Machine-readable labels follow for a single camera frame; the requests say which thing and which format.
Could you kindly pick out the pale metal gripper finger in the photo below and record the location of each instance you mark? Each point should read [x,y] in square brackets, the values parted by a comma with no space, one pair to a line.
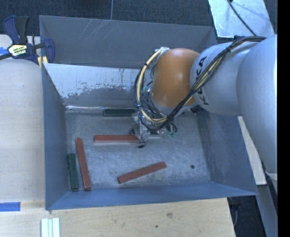
[132,132]
[141,146]

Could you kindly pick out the red-brown flat block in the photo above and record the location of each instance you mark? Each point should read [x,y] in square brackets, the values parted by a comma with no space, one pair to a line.
[142,172]
[83,164]
[116,138]

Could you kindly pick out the dark green flat block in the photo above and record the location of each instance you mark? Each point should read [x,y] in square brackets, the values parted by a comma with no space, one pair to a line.
[73,171]
[118,112]

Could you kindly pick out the grey metal bin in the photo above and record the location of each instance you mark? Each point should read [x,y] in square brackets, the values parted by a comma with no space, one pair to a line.
[125,41]

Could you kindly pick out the pale wood flat board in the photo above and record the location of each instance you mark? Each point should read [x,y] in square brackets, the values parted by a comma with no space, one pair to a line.
[18,132]

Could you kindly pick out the black cylinder on white bracket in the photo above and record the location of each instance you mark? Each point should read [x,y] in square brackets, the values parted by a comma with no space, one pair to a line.
[197,109]

